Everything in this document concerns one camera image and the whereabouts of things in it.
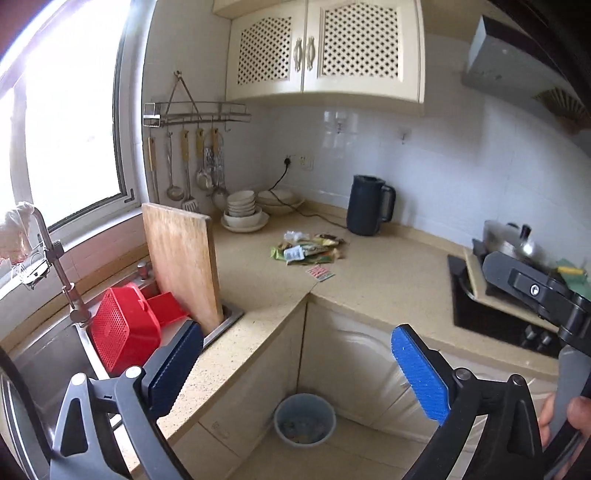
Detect cream wall cabinet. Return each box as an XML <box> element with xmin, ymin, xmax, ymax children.
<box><xmin>212</xmin><ymin>0</ymin><xmax>426</xmax><ymax>117</ymax></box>

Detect black power cable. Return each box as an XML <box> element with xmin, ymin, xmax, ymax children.
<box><xmin>267</xmin><ymin>159</ymin><xmax>348</xmax><ymax>229</ymax></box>

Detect slotted metal spatula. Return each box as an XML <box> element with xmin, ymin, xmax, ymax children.
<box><xmin>180</xmin><ymin>130</ymin><xmax>199</xmax><ymax>212</ymax></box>

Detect range hood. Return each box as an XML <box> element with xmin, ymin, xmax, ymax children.
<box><xmin>461</xmin><ymin>15</ymin><xmax>591</xmax><ymax>136</ymax></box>

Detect wooden cutting board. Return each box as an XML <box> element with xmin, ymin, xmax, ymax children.
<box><xmin>141</xmin><ymin>202</ymin><xmax>225</xmax><ymax>334</ymax></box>

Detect metal skimmer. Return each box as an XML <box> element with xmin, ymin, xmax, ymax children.
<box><xmin>211</xmin><ymin>128</ymin><xmax>230</xmax><ymax>205</ymax></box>

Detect black stove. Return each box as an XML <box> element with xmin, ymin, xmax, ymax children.
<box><xmin>446</xmin><ymin>254</ymin><xmax>562</xmax><ymax>359</ymax></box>

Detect metal ladle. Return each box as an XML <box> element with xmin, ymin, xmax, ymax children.
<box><xmin>147</xmin><ymin>136</ymin><xmax>161</xmax><ymax>204</ymax></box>
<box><xmin>165</xmin><ymin>133</ymin><xmax>184</xmax><ymax>202</ymax></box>

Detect red plastic basket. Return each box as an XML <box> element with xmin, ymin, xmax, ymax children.
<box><xmin>89</xmin><ymin>282</ymin><xmax>163</xmax><ymax>377</ymax></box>

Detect shallow white dish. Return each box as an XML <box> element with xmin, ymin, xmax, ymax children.
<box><xmin>257</xmin><ymin>189</ymin><xmax>301</xmax><ymax>206</ymax></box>
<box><xmin>259</xmin><ymin>198</ymin><xmax>306</xmax><ymax>216</ymax></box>

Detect wire faucet holder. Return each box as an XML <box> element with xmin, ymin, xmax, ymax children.
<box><xmin>11</xmin><ymin>239</ymin><xmax>64</xmax><ymax>292</ymax></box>

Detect pile of snack packets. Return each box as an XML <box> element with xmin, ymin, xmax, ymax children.
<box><xmin>270</xmin><ymin>229</ymin><xmax>347</xmax><ymax>267</ymax></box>

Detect lattice cabinet door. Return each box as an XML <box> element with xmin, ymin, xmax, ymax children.
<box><xmin>226</xmin><ymin>4</ymin><xmax>306</xmax><ymax>100</ymax></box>
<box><xmin>302</xmin><ymin>0</ymin><xmax>424</xmax><ymax>103</ymax></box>

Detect large white bowl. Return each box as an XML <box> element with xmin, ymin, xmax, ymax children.
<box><xmin>224</xmin><ymin>207</ymin><xmax>263</xmax><ymax>228</ymax></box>

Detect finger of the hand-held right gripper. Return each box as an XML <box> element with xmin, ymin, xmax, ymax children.
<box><xmin>482</xmin><ymin>251</ymin><xmax>578</xmax><ymax>320</ymax></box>

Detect black electric kettle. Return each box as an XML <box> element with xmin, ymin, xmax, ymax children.
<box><xmin>346</xmin><ymin>174</ymin><xmax>397</xmax><ymax>236</ymax></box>

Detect white plate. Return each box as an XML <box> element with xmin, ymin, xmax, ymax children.
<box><xmin>221</xmin><ymin>214</ymin><xmax>270</xmax><ymax>233</ymax></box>

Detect person's right hand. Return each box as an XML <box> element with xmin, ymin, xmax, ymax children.
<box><xmin>538</xmin><ymin>393</ymin><xmax>591</xmax><ymax>459</ymax></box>

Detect window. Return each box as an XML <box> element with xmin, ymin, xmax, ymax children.
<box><xmin>0</xmin><ymin>0</ymin><xmax>141</xmax><ymax>259</ymax></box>

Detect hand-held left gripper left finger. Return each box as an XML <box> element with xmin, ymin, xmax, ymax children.
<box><xmin>50</xmin><ymin>318</ymin><xmax>204</xmax><ymax>480</ymax></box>

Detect grey blue trash bin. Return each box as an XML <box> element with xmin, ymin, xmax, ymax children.
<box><xmin>274</xmin><ymin>392</ymin><xmax>337</xmax><ymax>449</ymax></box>

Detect metal wall utensil rack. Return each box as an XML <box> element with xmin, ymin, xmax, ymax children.
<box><xmin>143</xmin><ymin>101</ymin><xmax>253</xmax><ymax>128</ymax></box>

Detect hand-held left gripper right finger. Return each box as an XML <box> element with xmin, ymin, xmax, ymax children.
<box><xmin>390</xmin><ymin>324</ymin><xmax>546</xmax><ymax>480</ymax></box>

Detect light wooden board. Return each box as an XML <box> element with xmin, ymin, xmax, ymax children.
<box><xmin>462</xmin><ymin>246</ymin><xmax>514</xmax><ymax>304</ymax></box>

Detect metal serving spoon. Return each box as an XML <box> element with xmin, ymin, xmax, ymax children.
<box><xmin>195</xmin><ymin>128</ymin><xmax>213</xmax><ymax>190</ymax></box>

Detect metal faucet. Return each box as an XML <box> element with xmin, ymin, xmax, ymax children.
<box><xmin>30</xmin><ymin>208</ymin><xmax>93</xmax><ymax>327</ymax></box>

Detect metal grater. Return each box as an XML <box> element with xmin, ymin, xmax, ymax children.
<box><xmin>204</xmin><ymin>147</ymin><xmax>225</xmax><ymax>186</ymax></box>

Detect steel pot with lid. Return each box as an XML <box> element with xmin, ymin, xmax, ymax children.
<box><xmin>481</xmin><ymin>220</ymin><xmax>552</xmax><ymax>271</ymax></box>

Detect red plastic container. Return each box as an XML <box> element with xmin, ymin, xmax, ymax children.
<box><xmin>145</xmin><ymin>291</ymin><xmax>192</xmax><ymax>331</ymax></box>

